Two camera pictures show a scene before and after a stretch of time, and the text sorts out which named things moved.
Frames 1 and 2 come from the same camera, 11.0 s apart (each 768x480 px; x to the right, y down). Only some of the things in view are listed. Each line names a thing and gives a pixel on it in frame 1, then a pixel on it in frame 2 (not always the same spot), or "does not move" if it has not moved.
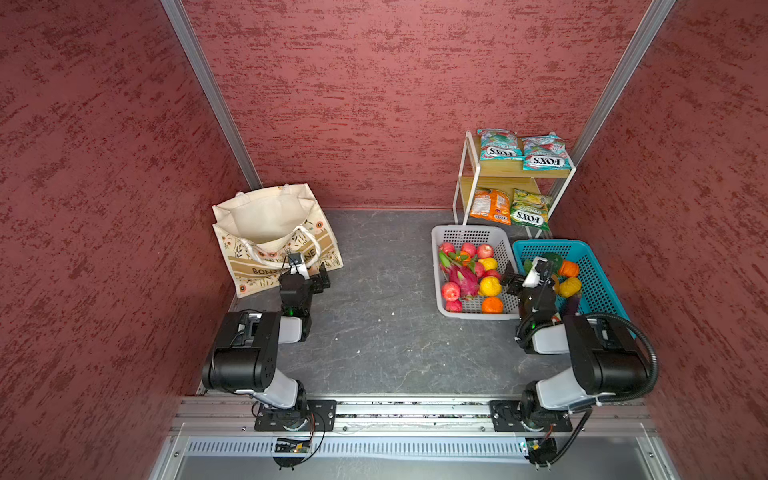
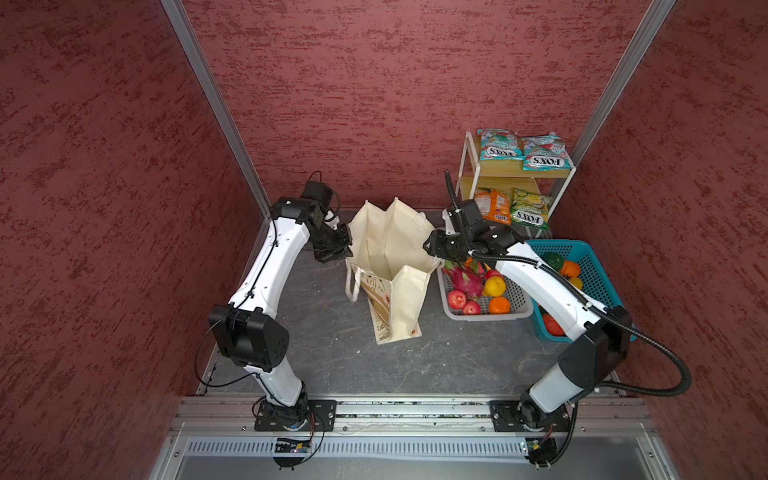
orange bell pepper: x=569 y=269 does not move
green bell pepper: x=554 y=260 does not move
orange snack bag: x=491 y=204 does not move
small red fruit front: x=454 y=306 -> x=471 y=308
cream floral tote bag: x=258 y=230 -> x=390 y=267
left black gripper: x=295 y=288 -> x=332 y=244
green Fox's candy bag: x=529 y=208 does not move
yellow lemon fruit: x=490 y=286 does not move
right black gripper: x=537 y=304 -> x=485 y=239
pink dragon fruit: x=461 y=270 does not move
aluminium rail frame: x=418 y=438 does not move
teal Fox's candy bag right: x=545 y=153 does not move
